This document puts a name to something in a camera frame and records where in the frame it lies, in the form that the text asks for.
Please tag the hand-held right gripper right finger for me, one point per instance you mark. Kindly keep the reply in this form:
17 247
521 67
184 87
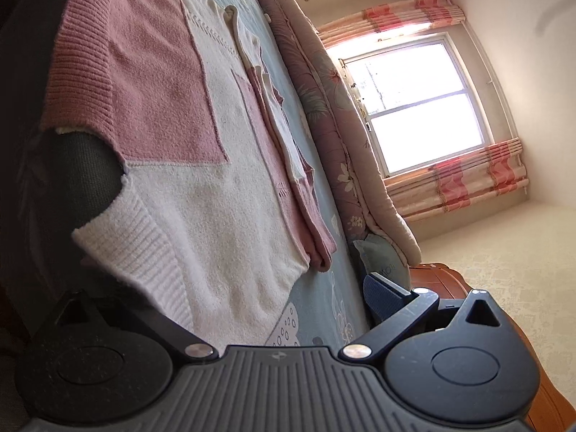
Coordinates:
382 297

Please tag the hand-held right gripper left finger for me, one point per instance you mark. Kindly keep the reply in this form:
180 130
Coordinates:
166 330

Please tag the pink and cream knit sweater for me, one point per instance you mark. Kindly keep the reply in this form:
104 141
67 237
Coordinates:
157 76

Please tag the blue-green pillow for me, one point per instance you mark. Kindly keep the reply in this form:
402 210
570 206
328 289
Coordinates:
382 256

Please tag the blue floral bed sheet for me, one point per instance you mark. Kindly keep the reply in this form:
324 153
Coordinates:
315 292

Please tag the wooden bed headboard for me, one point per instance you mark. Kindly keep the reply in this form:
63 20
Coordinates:
517 306

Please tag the pink patterned curtain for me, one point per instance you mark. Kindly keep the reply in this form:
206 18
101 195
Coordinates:
459 180
396 18

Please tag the window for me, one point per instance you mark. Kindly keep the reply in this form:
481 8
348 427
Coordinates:
414 99

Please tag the folded pink floral quilt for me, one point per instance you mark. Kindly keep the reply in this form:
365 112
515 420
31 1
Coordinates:
324 99

